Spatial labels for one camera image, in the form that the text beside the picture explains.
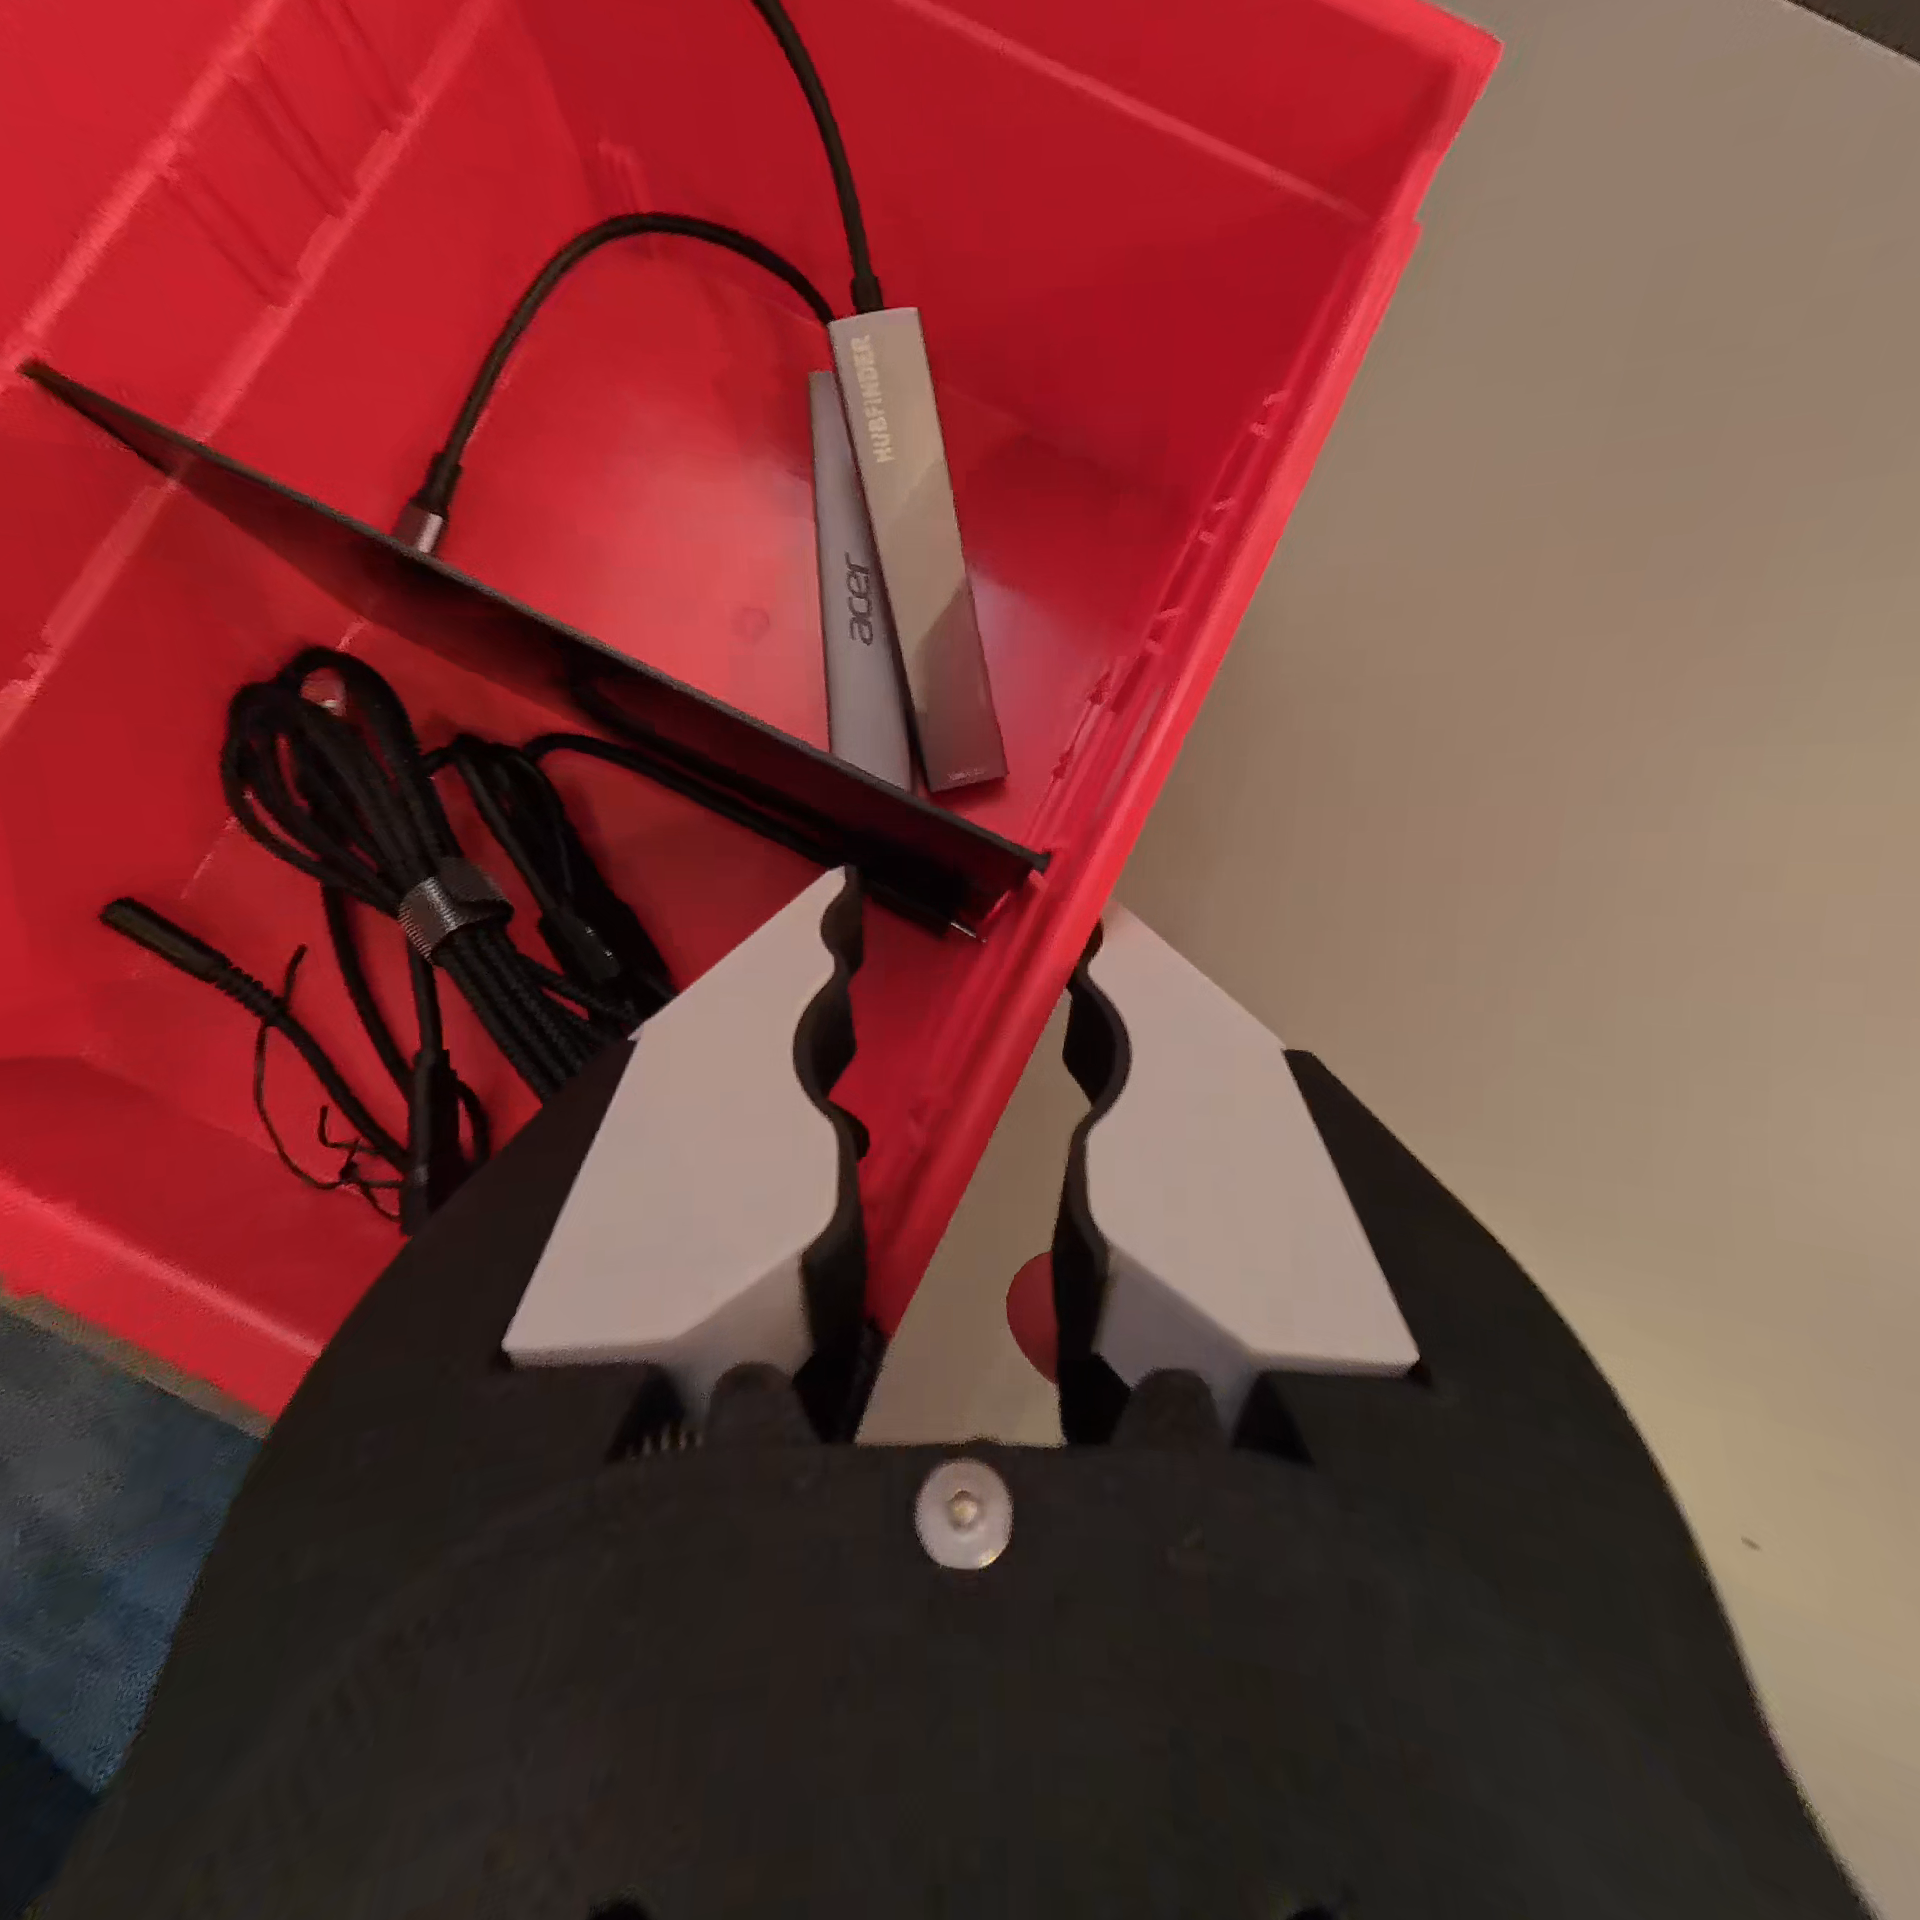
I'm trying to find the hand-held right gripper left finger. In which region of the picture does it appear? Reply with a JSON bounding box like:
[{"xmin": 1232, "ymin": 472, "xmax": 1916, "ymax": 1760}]
[{"xmin": 503, "ymin": 866, "xmax": 876, "ymax": 1416}]

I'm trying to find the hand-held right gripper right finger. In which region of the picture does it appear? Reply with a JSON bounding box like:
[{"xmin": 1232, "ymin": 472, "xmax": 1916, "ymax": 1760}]
[{"xmin": 1053, "ymin": 908, "xmax": 1422, "ymax": 1432}]

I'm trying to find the black braided usb-c cable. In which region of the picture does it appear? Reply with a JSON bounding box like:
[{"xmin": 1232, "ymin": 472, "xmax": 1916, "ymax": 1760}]
[{"xmin": 99, "ymin": 648, "xmax": 680, "ymax": 1235}]

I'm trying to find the grey usb hub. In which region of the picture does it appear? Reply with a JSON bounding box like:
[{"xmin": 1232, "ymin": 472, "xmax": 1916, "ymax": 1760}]
[
  {"xmin": 392, "ymin": 213, "xmax": 916, "ymax": 793},
  {"xmin": 750, "ymin": 0, "xmax": 1011, "ymax": 793}
]

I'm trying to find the red plastic bin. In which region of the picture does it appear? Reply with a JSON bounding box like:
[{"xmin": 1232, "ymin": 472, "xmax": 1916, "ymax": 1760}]
[{"xmin": 0, "ymin": 0, "xmax": 1504, "ymax": 1419}]

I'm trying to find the thin black cable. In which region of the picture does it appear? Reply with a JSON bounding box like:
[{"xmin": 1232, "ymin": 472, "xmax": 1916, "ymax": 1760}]
[{"xmin": 246, "ymin": 944, "xmax": 396, "ymax": 1198}]

